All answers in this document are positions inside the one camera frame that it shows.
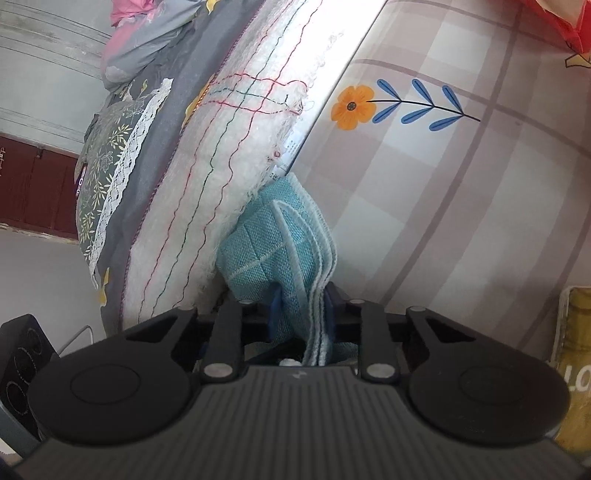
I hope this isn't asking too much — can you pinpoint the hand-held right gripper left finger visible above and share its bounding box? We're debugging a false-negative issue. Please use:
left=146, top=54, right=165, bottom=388
left=124, top=286, right=283, bottom=383

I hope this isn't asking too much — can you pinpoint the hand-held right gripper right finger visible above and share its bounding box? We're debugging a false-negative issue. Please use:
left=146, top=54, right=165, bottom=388
left=323, top=282, right=476, bottom=384

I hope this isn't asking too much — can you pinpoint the teal towel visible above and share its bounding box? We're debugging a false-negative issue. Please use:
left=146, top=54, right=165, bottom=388
left=216, top=173, right=358, bottom=367

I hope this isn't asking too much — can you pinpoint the grey floral bed sheet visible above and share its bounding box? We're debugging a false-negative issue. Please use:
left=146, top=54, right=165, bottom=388
left=76, top=0, right=269, bottom=333

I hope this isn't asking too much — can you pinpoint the yellow white bag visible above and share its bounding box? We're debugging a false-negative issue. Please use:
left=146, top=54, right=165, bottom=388
left=547, top=286, right=591, bottom=457

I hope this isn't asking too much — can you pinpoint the black device with circles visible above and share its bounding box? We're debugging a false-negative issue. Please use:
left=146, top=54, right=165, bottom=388
left=0, top=314, right=61, bottom=444

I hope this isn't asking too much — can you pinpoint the dark red door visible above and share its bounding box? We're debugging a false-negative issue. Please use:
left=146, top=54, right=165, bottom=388
left=0, top=131, right=86, bottom=241

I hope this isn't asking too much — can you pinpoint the pink grey quilt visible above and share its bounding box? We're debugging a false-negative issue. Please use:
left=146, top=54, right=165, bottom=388
left=99, top=0, right=222, bottom=90

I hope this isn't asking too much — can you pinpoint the white wire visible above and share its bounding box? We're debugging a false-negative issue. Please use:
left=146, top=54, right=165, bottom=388
left=58, top=325, right=95, bottom=358

